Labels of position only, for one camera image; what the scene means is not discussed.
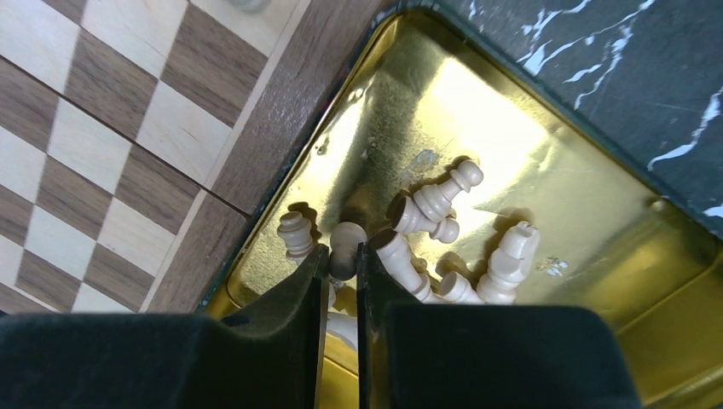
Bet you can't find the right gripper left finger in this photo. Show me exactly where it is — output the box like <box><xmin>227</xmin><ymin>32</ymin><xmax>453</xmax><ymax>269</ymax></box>
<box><xmin>1</xmin><ymin>245</ymin><xmax>329</xmax><ymax>408</ymax></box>

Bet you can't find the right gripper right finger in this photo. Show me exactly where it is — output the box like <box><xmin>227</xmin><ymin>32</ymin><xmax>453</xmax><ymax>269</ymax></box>
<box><xmin>357</xmin><ymin>244</ymin><xmax>641</xmax><ymax>408</ymax></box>

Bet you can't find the light piece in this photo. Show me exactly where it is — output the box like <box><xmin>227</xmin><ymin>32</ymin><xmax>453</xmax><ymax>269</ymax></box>
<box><xmin>330</xmin><ymin>222</ymin><xmax>367</xmax><ymax>281</ymax></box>

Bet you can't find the pile of light pieces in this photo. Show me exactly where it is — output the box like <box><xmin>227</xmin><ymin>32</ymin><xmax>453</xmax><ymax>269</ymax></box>
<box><xmin>275</xmin><ymin>158</ymin><xmax>541</xmax><ymax>351</ymax></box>

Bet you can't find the gold tin with light pieces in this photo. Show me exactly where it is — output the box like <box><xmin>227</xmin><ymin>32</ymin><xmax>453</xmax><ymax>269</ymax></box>
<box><xmin>203</xmin><ymin>9</ymin><xmax>722</xmax><ymax>408</ymax></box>

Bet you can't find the light bishop lying in tin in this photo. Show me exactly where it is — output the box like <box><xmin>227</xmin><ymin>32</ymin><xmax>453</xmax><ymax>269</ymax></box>
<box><xmin>369</xmin><ymin>229</ymin><xmax>439</xmax><ymax>303</ymax></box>

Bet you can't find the light pawn in tin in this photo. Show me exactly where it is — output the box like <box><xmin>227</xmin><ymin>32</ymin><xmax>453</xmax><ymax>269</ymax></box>
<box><xmin>412</xmin><ymin>160</ymin><xmax>483</xmax><ymax>223</ymax></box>

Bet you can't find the wooden chessboard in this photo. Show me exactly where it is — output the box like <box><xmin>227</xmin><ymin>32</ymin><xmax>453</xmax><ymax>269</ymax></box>
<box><xmin>1</xmin><ymin>1</ymin><xmax>381</xmax><ymax>314</ymax></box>

